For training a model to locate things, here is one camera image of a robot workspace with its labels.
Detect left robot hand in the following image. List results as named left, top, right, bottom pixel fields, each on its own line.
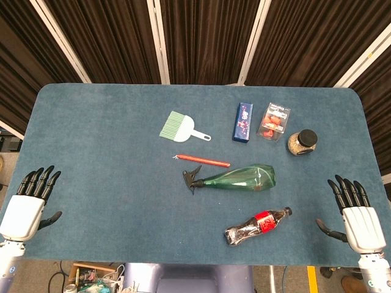
left=0, top=165, right=63, bottom=242

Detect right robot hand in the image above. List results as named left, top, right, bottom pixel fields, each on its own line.
left=315, top=174, right=387, bottom=255

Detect green spray bottle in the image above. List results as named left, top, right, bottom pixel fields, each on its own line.
left=182, top=164, right=277, bottom=196

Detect purple robot base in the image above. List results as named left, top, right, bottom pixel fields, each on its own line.
left=123, top=262, right=255, bottom=293

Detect cola bottle with red label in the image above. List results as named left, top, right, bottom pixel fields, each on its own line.
left=225, top=206, right=293, bottom=246

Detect cardboard box with clutter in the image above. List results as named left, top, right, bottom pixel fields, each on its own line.
left=67, top=261, right=126, bottom=293

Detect glass jar with black lid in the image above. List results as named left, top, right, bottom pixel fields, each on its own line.
left=287, top=129, right=318, bottom=157

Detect blue table cloth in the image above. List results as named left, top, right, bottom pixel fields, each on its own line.
left=5, top=83, right=391, bottom=266

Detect clear box with red items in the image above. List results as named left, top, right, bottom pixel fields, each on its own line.
left=257, top=102, right=291, bottom=143

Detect blue rectangular box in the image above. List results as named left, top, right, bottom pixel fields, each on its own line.
left=232, top=102, right=254, bottom=143

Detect red candle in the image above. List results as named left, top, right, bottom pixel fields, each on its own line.
left=172, top=154, right=232, bottom=168

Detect green and white brush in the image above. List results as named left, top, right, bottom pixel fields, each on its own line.
left=159, top=110, right=212, bottom=143

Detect dark folding screen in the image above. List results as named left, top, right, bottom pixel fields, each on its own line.
left=0, top=0, right=391, bottom=178

